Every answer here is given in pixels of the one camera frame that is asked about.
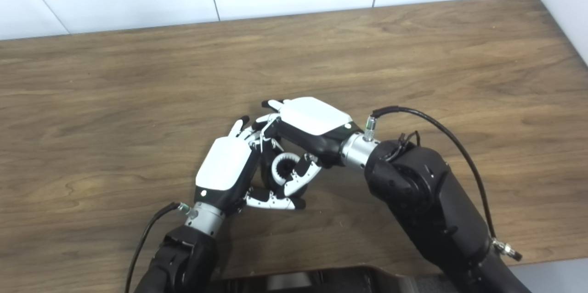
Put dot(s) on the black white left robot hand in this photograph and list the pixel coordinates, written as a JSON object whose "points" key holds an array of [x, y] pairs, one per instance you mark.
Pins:
{"points": [[225, 164]]}

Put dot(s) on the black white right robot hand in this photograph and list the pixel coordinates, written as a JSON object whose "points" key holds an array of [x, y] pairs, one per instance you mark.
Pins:
{"points": [[314, 116]]}

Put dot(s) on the round black plastic part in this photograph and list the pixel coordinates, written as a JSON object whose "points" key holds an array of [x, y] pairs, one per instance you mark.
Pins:
{"points": [[265, 169]]}

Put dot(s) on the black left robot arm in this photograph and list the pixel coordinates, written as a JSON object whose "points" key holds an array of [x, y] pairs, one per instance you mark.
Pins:
{"points": [[183, 256]]}

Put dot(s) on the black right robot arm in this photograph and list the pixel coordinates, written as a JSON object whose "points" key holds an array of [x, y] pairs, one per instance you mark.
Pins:
{"points": [[432, 201]]}

